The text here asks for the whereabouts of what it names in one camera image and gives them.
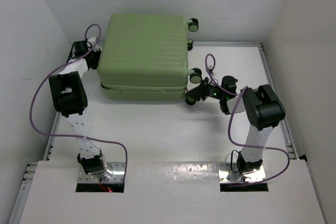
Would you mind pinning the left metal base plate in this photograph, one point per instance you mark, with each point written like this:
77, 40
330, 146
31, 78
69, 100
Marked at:
113, 175

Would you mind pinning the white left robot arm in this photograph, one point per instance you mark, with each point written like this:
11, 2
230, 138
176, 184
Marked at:
69, 99

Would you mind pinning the metal base plate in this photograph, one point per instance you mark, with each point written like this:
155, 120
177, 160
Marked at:
227, 176
113, 175

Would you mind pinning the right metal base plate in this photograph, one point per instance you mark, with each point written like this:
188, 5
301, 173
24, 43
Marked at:
227, 176

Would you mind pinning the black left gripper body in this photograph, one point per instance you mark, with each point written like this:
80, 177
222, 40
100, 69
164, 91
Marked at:
94, 57

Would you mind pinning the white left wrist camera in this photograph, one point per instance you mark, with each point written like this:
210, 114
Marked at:
90, 43

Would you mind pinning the green hard-shell suitcase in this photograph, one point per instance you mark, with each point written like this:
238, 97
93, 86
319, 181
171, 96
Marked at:
145, 57

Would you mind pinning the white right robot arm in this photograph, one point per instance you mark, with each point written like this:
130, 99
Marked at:
262, 107

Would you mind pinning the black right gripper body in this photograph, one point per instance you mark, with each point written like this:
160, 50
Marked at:
206, 89

